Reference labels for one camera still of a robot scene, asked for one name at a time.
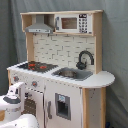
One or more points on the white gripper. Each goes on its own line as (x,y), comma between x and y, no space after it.
(16,93)

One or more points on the white oven door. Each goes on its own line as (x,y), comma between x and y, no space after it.
(34,105)

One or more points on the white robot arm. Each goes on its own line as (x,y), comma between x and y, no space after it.
(13,105)

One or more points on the wooden toy kitchen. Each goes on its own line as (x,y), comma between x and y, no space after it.
(62,49)

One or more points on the left red stove knob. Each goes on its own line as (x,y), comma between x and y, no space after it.
(16,78)

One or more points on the red stove knob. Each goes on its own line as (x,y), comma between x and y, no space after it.
(34,83)
(16,78)

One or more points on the right red stove knob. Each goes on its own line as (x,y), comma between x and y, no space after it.
(34,83)

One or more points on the black toy stovetop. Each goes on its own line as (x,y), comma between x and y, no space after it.
(37,66)

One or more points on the white fridge door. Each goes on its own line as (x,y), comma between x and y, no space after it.
(63,106)

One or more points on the grey toy sink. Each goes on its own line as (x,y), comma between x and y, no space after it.
(73,74)

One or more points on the grey range hood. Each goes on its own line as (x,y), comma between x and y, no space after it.
(39,26)

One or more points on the black toy faucet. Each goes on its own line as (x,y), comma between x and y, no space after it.
(82,63)

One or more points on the toy microwave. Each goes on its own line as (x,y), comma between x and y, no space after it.
(73,23)

